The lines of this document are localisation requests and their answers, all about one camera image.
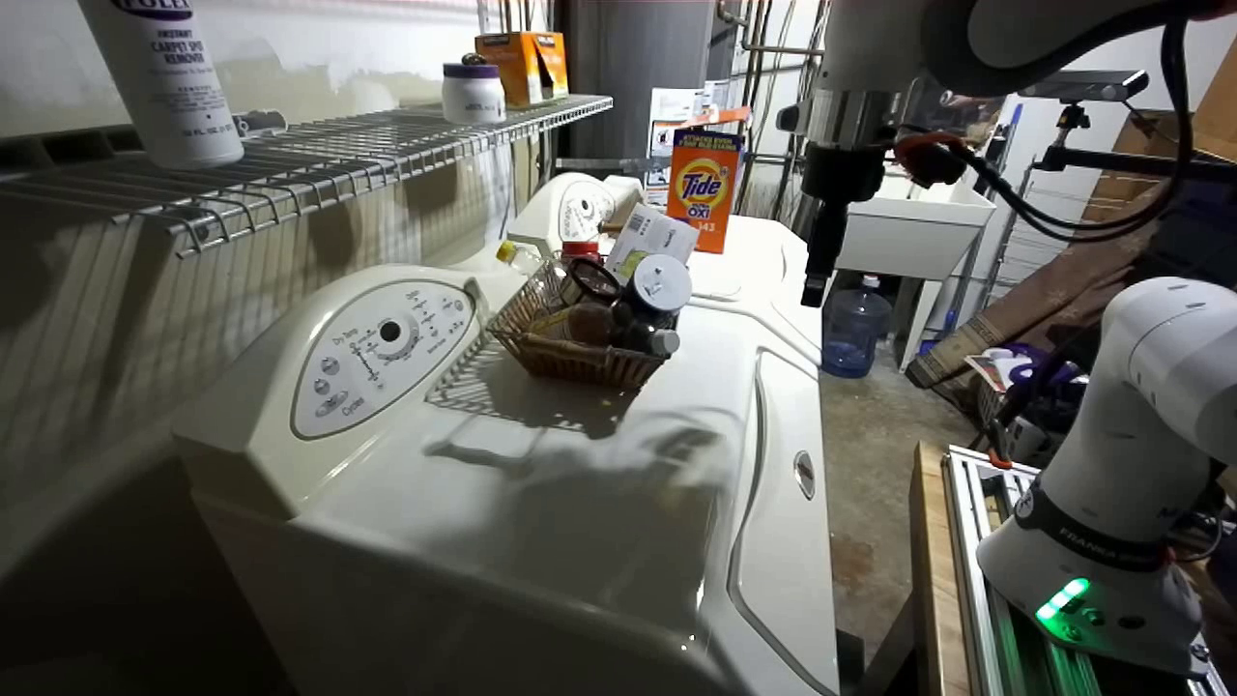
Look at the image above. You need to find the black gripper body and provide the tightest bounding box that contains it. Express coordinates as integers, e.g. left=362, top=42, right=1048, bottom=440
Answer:
left=806, top=84, right=888, bottom=204

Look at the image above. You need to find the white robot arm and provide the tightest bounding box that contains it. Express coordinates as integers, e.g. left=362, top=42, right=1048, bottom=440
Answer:
left=800, top=0, right=1237, bottom=672

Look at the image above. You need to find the brown wicker basket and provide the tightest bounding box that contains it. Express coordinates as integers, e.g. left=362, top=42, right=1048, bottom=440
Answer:
left=487, top=260, right=672, bottom=391

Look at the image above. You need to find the white utility sink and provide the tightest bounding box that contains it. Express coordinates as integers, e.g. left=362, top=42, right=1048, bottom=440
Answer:
left=838, top=176, right=994, bottom=282

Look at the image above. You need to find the blue water jug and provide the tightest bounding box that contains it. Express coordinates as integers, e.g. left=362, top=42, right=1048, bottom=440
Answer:
left=820, top=275, right=893, bottom=377

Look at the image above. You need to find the orange Tide detergent box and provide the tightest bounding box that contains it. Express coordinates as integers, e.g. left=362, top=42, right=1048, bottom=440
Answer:
left=666, top=127, right=743, bottom=255

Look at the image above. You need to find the pink white carton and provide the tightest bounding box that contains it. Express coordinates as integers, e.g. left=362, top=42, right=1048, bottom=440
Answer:
left=603, top=204, right=695, bottom=282

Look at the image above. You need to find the grey water heater tank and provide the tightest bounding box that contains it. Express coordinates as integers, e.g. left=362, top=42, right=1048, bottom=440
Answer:
left=556, top=0, right=717, bottom=157

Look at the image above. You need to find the small yellow-capped bottle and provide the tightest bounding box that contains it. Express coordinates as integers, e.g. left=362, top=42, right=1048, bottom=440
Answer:
left=496, top=239, right=547, bottom=275

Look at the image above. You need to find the orange box on shelf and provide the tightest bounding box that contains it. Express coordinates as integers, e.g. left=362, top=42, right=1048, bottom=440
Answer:
left=476, top=32, right=569, bottom=106

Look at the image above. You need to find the white jar dark lid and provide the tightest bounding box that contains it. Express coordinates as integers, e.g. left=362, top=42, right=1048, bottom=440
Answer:
left=442, top=52, right=508, bottom=123

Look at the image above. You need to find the white dryer near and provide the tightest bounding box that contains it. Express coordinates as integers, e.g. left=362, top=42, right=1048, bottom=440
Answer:
left=178, top=267, right=838, bottom=696

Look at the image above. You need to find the white spray bottle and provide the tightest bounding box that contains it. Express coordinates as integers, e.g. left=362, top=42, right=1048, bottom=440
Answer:
left=76, top=0, right=244, bottom=170

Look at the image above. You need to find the white wire shelf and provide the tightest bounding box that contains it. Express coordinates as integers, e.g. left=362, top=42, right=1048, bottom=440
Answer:
left=0, top=92, right=615, bottom=255

